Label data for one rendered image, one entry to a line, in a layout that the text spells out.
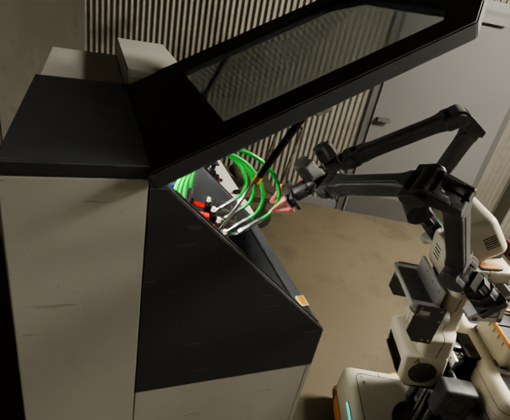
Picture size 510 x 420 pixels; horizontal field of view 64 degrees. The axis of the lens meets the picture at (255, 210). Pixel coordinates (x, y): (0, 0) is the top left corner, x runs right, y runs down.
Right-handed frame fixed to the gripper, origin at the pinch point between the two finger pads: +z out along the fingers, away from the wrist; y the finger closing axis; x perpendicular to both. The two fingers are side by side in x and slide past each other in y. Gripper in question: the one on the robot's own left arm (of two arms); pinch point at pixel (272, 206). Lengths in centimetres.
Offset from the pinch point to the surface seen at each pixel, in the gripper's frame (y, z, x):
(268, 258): 1.1, 15.9, 21.8
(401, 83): -238, -82, 139
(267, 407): 48, 34, 40
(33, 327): 52, 44, -44
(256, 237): -13.2, 20.6, 21.8
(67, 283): 48, 31, -47
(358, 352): -18, 30, 153
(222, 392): 49, 37, 18
